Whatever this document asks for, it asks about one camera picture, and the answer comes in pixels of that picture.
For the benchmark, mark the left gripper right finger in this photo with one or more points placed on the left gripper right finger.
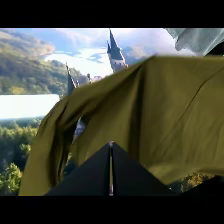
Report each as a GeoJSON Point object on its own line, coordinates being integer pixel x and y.
{"type": "Point", "coordinates": [133, 176]}

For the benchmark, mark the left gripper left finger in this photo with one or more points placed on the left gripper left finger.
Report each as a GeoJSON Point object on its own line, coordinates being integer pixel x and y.
{"type": "Point", "coordinates": [88, 176]}

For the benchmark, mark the mustard garment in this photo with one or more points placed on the mustard garment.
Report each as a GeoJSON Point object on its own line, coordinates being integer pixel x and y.
{"type": "Point", "coordinates": [166, 116]}

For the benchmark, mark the white garment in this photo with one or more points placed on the white garment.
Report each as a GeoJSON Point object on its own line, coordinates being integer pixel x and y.
{"type": "Point", "coordinates": [196, 39]}

